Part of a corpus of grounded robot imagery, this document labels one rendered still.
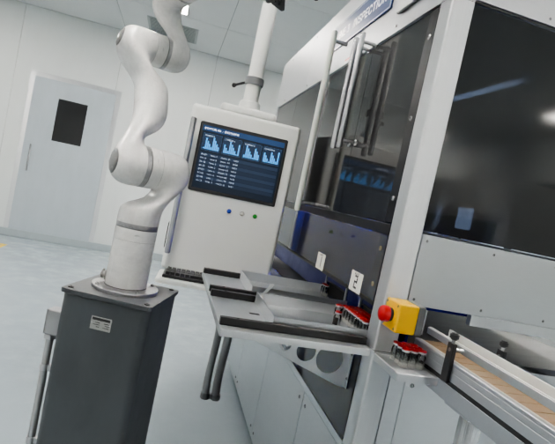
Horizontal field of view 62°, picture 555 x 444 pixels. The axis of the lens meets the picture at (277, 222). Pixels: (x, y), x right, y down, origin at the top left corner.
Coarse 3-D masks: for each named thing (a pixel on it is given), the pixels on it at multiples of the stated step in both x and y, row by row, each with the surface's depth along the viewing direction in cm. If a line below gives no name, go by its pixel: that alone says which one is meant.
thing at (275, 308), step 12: (264, 300) 146; (276, 300) 146; (288, 300) 147; (300, 300) 148; (312, 300) 149; (264, 312) 131; (276, 312) 138; (288, 312) 141; (300, 312) 145; (312, 312) 148; (324, 312) 150; (288, 324) 121; (300, 324) 122; (312, 324) 122; (324, 324) 123
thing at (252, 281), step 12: (240, 276) 177; (252, 276) 179; (264, 276) 180; (276, 276) 181; (252, 288) 153; (264, 288) 154; (276, 288) 174; (288, 288) 179; (300, 288) 184; (312, 288) 185; (324, 300) 159; (336, 300) 160
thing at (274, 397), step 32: (256, 352) 237; (256, 384) 225; (288, 384) 180; (416, 384) 124; (256, 416) 214; (288, 416) 173; (320, 416) 145; (384, 416) 123; (416, 416) 125; (448, 416) 127
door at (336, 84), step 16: (368, 64) 165; (336, 80) 199; (336, 96) 195; (352, 96) 175; (336, 112) 190; (352, 112) 171; (320, 128) 208; (352, 128) 168; (320, 144) 203; (352, 144) 165; (320, 160) 199; (336, 160) 179; (320, 176) 194; (336, 176) 176; (320, 192) 190; (336, 192) 172; (336, 208) 169
